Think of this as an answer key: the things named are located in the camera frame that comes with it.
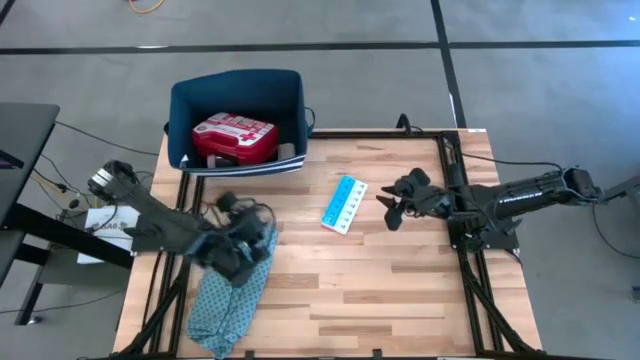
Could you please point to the dark blue fabric basket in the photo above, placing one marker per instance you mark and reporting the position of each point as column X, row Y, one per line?
column 240, row 92

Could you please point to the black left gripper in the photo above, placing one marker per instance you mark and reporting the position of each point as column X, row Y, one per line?
column 230, row 245

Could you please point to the white paper sheet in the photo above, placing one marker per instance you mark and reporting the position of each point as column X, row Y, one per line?
column 107, row 227

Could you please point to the black desk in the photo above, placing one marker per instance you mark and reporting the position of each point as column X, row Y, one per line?
column 25, row 150

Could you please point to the black stand base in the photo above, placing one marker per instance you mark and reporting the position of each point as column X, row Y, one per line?
column 622, row 190

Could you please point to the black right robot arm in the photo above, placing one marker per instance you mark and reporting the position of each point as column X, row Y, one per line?
column 525, row 195

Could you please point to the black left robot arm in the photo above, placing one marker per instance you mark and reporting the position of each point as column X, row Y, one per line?
column 150, row 220

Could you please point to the red first aid kit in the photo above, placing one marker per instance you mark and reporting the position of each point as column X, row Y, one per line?
column 235, row 137

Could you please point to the blue white pill organizer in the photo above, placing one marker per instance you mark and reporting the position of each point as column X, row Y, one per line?
column 345, row 204

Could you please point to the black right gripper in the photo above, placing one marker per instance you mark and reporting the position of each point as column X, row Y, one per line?
column 425, row 197

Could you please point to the teal patterned cloth pouch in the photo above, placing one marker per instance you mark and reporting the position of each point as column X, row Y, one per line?
column 225, row 310

